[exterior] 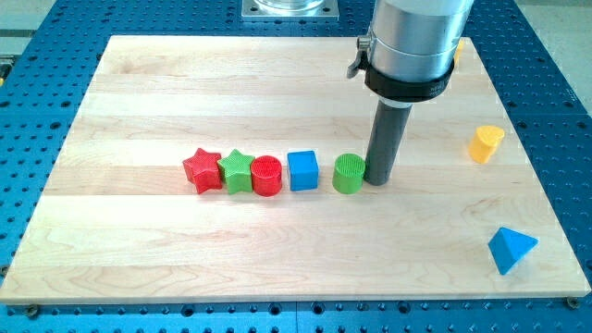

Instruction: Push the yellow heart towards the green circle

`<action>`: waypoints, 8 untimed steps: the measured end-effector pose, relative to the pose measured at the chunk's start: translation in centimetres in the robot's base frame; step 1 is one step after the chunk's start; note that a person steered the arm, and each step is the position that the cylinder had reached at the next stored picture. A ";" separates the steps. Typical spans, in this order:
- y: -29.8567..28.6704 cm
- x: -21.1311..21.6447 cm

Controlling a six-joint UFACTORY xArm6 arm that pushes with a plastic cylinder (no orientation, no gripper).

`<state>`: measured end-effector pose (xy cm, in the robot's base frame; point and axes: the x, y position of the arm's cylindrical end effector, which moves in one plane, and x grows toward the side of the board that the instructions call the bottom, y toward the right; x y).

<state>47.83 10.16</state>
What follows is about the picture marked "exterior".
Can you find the yellow block behind arm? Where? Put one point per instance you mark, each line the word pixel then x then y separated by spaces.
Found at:
pixel 458 52

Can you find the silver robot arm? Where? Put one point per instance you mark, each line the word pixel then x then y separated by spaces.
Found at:
pixel 408 51

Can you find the blue cube block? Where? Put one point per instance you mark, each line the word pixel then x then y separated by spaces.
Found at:
pixel 303 170

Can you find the red cylinder block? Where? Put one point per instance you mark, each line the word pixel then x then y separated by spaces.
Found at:
pixel 266 173

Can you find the green cylinder block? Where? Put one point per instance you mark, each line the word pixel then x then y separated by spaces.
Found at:
pixel 348 173

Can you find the green star block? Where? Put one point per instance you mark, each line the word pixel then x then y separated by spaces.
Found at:
pixel 236 171

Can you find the red star block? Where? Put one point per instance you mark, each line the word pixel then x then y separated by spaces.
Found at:
pixel 202 171

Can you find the wooden board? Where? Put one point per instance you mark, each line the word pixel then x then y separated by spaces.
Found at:
pixel 118 221

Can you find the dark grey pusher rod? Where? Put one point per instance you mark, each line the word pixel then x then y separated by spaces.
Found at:
pixel 388 128

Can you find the blue triangle block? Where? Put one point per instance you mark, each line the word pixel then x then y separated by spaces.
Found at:
pixel 508 247

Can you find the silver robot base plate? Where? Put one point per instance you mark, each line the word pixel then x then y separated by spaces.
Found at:
pixel 289 9

